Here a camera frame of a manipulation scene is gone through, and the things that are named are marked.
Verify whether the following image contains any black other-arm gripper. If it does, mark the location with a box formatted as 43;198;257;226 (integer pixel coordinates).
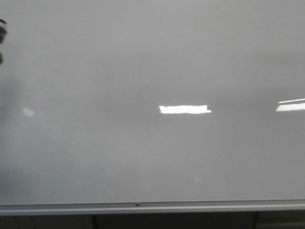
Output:
0;19;8;44

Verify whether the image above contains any white whiteboard with aluminium frame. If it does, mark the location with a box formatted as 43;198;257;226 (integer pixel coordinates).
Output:
0;0;305;216

